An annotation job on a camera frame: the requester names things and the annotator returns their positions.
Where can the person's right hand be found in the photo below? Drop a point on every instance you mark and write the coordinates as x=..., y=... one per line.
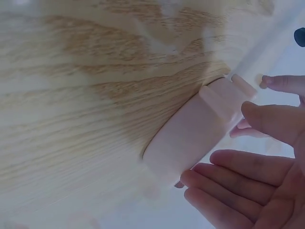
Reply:
x=274, y=190

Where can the pale pink round lidded container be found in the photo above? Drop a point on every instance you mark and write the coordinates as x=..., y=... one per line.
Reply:
x=190, y=133

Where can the dark round object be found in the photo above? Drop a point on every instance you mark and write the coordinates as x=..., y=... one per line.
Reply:
x=300, y=37

